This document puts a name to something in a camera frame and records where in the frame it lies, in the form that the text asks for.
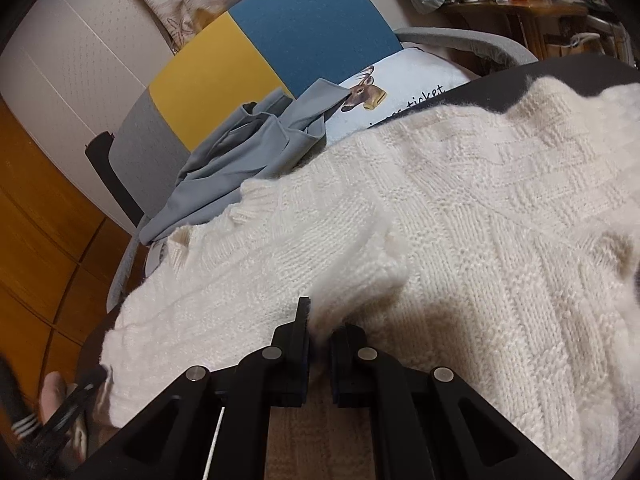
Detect grey-blue garment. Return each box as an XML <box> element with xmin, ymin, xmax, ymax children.
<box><xmin>139</xmin><ymin>79</ymin><xmax>353</xmax><ymax>247</ymax></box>

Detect wooden desk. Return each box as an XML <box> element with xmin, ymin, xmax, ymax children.
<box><xmin>440</xmin><ymin>0</ymin><xmax>631</xmax><ymax>66</ymax></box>

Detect wooden panelled door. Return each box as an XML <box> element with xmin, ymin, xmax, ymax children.
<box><xmin>0</xmin><ymin>95</ymin><xmax>151</xmax><ymax>411</ymax></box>

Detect white printed cushion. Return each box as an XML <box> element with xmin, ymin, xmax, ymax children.
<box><xmin>320</xmin><ymin>49</ymin><xmax>471</xmax><ymax>143</ymax></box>

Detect white knitted sweater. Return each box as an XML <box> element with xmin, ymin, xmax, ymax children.
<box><xmin>97</xmin><ymin>75</ymin><xmax>640</xmax><ymax>480</ymax></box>

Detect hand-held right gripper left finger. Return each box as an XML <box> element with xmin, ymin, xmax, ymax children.
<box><xmin>72</xmin><ymin>296</ymin><xmax>313</xmax><ymax>480</ymax></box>

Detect grey yellow blue chair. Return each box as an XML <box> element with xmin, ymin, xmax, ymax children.
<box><xmin>85</xmin><ymin>0</ymin><xmax>538</xmax><ymax>311</ymax></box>

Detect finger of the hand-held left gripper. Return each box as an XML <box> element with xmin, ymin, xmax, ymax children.
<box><xmin>35</xmin><ymin>366</ymin><xmax>108</xmax><ymax>448</ymax></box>

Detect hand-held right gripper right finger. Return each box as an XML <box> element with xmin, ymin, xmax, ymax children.
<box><xmin>329</xmin><ymin>324</ymin><xmax>576</xmax><ymax>480</ymax></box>

